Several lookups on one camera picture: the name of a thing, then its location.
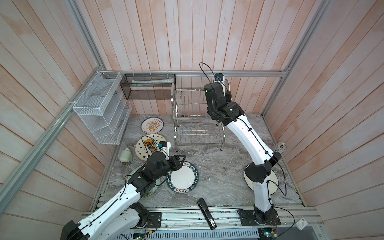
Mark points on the cream plate stars cartoon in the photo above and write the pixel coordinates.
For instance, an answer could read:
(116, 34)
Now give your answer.
(148, 144)

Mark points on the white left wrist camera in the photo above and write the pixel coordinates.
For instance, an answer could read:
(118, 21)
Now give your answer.
(164, 147)

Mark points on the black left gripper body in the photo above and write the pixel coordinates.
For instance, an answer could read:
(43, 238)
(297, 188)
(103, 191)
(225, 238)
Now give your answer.
(170, 165)

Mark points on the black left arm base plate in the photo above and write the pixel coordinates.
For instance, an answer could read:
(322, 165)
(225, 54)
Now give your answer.
(148, 220)

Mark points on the pale green ceramic bottle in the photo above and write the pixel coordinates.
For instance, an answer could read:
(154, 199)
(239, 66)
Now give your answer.
(126, 156)

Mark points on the cream plate floral rim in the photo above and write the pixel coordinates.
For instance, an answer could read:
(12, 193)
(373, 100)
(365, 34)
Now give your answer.
(273, 185)

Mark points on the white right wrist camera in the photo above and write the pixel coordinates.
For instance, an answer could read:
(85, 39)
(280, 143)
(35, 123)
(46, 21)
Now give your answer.
(219, 77)

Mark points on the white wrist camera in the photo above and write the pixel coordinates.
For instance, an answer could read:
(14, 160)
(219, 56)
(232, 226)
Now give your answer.
(164, 147)
(219, 77)

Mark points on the stainless steel dish rack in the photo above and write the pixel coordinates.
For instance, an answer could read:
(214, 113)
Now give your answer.
(192, 124)

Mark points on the white plate green lettered rim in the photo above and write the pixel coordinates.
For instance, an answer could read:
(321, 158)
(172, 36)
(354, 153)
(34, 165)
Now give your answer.
(183, 180)

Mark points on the small orange sunburst plate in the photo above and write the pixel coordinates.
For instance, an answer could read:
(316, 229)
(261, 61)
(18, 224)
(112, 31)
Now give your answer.
(152, 125)

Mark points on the silver drink can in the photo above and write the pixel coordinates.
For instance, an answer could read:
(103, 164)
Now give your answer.
(280, 147)

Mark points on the black mesh basket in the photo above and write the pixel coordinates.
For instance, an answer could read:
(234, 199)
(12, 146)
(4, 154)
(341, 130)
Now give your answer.
(152, 87)

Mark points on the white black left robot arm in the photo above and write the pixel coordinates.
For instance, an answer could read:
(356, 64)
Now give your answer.
(124, 211)

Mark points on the white wire mesh shelf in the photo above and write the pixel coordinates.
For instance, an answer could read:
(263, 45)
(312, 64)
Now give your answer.
(102, 109)

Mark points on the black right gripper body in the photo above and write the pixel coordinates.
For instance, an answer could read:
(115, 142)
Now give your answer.
(228, 98)

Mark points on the light green flower plate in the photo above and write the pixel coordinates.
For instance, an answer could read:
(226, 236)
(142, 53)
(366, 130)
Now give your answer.
(133, 172)

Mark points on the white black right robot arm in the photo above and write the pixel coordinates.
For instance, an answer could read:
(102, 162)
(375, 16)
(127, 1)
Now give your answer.
(230, 114)

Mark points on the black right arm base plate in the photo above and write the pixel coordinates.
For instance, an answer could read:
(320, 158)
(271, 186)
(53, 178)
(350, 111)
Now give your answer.
(258, 218)

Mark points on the black stapler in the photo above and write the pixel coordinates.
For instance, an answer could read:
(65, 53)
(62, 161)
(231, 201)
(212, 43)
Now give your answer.
(207, 214)

